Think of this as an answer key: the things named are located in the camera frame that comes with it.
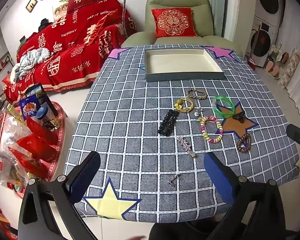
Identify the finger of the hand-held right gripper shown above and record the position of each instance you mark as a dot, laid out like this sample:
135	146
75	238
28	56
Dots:
298	136

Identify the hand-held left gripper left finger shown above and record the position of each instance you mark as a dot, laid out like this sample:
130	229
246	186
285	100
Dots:
86	180

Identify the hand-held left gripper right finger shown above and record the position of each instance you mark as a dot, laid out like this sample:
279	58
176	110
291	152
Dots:
221	182

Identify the small black hair claw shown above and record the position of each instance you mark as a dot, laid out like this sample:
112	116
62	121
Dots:
238	117

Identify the green plastic bangle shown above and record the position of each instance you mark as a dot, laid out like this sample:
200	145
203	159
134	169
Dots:
216	111

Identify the long black hair clip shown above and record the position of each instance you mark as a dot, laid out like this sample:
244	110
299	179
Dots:
168	122

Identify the shallow grey cardboard tray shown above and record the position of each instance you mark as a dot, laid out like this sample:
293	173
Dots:
177	62

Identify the yellow paper star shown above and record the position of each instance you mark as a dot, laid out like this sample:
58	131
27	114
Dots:
110	202

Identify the silver star hair clip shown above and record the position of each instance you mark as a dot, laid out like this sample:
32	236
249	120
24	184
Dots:
185	143

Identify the orange paper star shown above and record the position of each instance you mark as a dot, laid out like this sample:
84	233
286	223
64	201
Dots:
236	127

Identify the grey checked tablecloth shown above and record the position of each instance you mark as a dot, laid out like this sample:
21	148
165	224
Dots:
130	135

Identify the small silver charm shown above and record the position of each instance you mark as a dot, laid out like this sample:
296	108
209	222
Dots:
197	113

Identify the slipper rack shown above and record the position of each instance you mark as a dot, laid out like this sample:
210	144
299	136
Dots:
283	62

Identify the blue lidded jar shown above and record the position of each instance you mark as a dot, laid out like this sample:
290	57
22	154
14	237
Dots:
45	116

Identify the clear plastic bag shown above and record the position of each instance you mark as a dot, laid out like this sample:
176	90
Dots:
7	150

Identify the blue snack box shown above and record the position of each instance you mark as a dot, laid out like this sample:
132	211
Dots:
32	102

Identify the white washing machine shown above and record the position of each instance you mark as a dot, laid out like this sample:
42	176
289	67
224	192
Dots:
262	40

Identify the pink paper star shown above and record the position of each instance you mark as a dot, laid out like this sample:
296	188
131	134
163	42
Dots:
221	52

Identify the purple paper star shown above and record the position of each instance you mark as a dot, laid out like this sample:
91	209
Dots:
118	52

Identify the grey white clothes heap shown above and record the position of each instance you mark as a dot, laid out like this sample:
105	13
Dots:
31	60

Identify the red covered sofa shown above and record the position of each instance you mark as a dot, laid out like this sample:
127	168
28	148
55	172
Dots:
72	45

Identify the pale green curtain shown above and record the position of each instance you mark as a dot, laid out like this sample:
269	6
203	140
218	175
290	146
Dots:
212	5

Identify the red embroidered cushion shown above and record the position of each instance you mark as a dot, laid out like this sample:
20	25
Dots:
173	22

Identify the cartoon print cushion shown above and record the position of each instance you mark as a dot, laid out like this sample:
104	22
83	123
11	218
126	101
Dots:
60	8

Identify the small framed wall picture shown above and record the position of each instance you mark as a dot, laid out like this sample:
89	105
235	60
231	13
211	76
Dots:
31	4

